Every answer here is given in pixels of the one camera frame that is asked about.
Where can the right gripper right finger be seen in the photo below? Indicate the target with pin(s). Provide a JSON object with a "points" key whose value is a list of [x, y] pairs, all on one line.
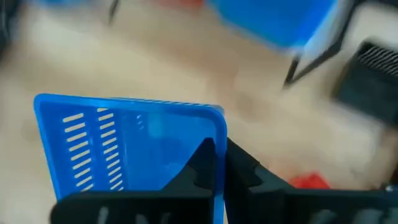
{"points": [[264, 205]]}

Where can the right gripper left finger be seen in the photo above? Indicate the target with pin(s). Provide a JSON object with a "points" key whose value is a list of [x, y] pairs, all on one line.
{"points": [[174, 205]]}

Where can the blue plastic basket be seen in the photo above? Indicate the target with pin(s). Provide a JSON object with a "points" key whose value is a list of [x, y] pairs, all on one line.
{"points": [[140, 149], [273, 21]]}

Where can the black plastic basket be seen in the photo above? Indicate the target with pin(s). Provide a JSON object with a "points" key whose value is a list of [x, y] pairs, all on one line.
{"points": [[363, 90]]}

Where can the black metal rack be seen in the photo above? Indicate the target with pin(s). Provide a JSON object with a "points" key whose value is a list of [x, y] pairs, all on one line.
{"points": [[323, 59]]}

